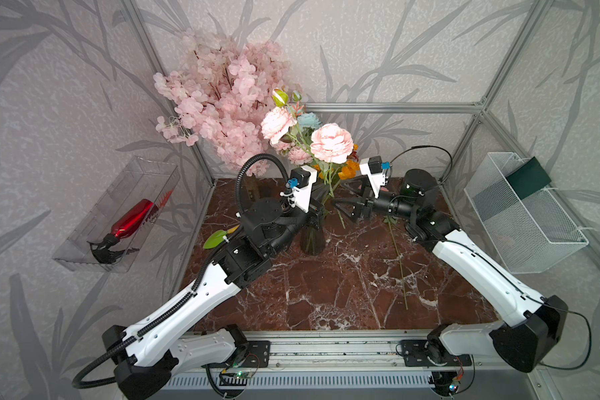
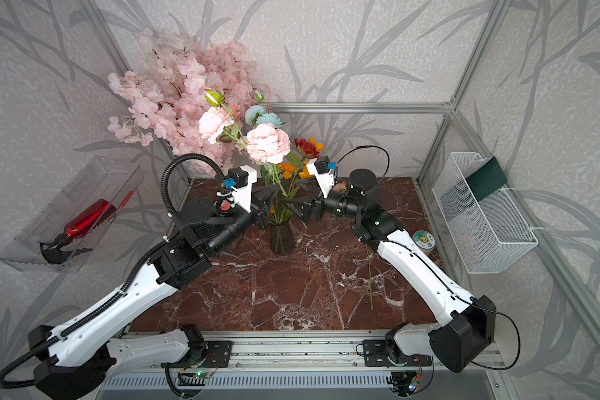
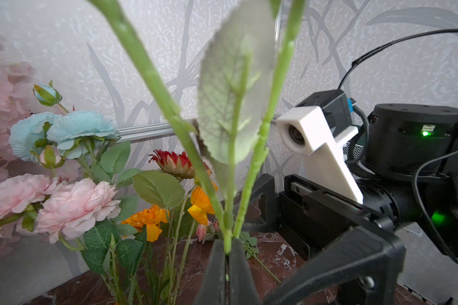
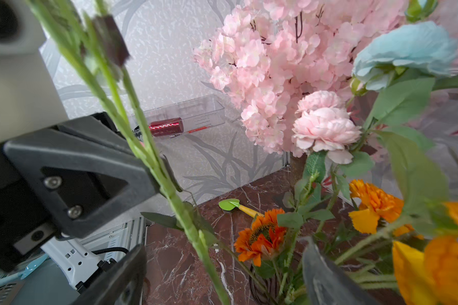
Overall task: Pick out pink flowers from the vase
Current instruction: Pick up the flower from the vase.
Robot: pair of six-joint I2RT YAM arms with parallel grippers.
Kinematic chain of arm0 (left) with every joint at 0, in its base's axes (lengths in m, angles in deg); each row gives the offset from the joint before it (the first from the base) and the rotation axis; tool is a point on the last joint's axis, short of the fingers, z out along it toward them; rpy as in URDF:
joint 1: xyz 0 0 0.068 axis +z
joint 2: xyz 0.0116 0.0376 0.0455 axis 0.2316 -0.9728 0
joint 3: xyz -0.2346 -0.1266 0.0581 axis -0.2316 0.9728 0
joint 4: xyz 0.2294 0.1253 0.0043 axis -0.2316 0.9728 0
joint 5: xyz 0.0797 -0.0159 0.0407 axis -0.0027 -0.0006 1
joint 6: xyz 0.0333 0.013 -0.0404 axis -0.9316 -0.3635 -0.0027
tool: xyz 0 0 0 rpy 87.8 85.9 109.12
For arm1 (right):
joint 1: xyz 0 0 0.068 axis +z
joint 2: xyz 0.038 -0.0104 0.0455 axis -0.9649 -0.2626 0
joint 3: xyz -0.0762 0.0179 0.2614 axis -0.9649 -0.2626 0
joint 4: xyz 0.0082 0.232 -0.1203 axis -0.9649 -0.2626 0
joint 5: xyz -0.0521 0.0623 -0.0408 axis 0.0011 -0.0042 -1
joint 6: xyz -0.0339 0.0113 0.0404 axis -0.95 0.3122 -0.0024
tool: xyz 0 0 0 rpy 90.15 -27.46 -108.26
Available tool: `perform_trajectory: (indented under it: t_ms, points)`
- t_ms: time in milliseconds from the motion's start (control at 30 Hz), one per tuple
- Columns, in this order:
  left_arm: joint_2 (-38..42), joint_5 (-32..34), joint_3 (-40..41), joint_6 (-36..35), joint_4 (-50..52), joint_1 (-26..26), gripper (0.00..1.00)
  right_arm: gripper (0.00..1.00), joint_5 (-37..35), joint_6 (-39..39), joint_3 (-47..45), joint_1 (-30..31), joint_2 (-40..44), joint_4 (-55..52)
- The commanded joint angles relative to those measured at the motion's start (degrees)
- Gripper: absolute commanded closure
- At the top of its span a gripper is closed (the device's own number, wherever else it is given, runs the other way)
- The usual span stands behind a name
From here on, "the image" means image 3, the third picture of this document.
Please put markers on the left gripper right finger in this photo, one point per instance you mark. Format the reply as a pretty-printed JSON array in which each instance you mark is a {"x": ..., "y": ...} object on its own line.
[{"x": 241, "y": 287}]

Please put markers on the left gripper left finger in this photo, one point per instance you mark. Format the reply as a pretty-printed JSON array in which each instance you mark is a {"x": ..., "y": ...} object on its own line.
[{"x": 213, "y": 288}]

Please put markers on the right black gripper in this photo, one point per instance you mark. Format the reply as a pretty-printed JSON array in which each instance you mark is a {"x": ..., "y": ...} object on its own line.
[{"x": 364, "y": 263}]

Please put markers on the peach pink peony stem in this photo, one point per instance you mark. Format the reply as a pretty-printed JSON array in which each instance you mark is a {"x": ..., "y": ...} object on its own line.
[{"x": 210, "y": 231}]

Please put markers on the pink ranunculus flower stem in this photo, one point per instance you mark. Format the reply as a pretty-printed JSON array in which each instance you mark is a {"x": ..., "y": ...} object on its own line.
[{"x": 241, "y": 79}]

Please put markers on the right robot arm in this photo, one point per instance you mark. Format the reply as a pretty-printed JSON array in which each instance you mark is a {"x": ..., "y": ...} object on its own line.
[{"x": 411, "y": 156}]

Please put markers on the red and orange flowers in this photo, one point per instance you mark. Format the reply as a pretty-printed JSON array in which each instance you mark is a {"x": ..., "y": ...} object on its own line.
[{"x": 179, "y": 209}]

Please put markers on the pale pink carnation stem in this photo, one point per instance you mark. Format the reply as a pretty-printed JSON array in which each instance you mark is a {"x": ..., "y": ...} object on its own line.
[{"x": 38, "y": 204}]

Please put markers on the light blue carnation stem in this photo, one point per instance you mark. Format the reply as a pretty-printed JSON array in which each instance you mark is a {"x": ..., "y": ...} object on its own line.
[{"x": 72, "y": 144}]

